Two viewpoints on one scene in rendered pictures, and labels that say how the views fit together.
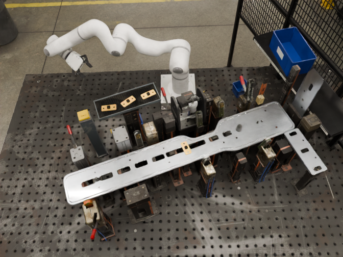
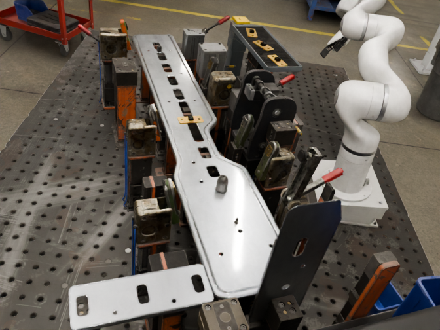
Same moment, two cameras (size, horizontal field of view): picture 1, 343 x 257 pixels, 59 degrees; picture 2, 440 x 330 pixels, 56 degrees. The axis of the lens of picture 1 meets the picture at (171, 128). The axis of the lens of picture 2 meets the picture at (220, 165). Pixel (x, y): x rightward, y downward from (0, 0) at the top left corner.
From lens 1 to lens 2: 1.67 m
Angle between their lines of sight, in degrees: 54
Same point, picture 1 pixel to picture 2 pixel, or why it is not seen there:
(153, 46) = (370, 54)
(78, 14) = not seen: outside the picture
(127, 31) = (385, 25)
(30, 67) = (393, 133)
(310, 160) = (110, 297)
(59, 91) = (323, 88)
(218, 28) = not seen: outside the picture
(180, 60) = (351, 84)
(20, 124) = not seen: hidden behind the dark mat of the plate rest
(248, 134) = (207, 200)
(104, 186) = (148, 53)
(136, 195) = (123, 63)
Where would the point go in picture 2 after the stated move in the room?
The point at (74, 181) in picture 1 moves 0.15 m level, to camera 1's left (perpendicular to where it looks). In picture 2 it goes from (162, 38) to (165, 26)
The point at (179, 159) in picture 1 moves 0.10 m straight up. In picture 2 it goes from (169, 110) to (171, 85)
